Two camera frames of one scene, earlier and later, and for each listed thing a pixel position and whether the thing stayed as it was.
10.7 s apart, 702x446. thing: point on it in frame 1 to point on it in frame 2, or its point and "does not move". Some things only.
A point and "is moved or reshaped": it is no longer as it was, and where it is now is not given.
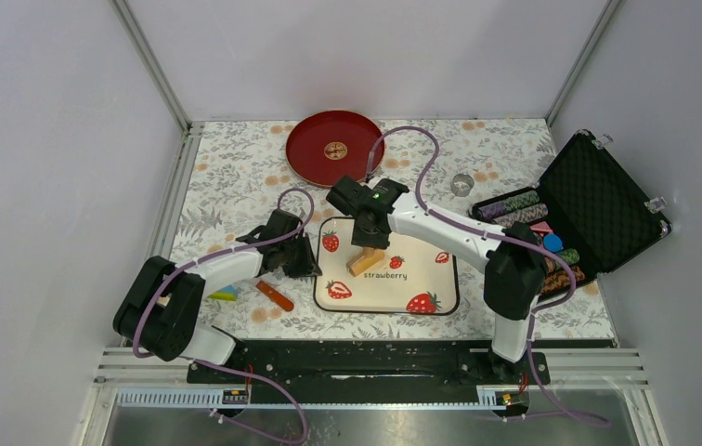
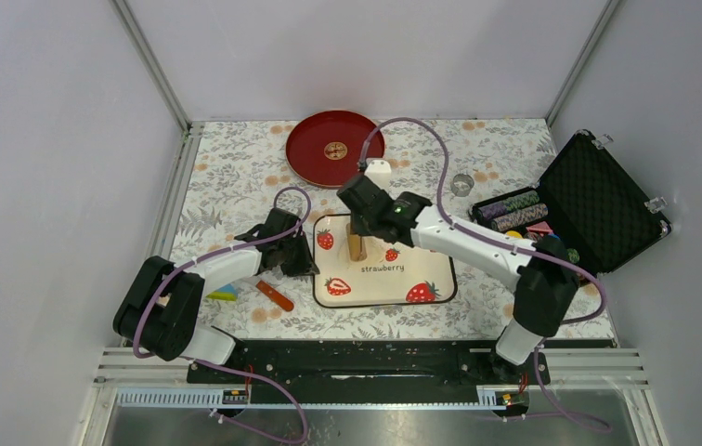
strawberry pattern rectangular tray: [413, 279] is moved or reshaped
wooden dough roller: [369, 258] is moved or reshaped
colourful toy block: [227, 293] does not move
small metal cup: [461, 184] does not move
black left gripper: [307, 268] does not move
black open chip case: [588, 207] does not move
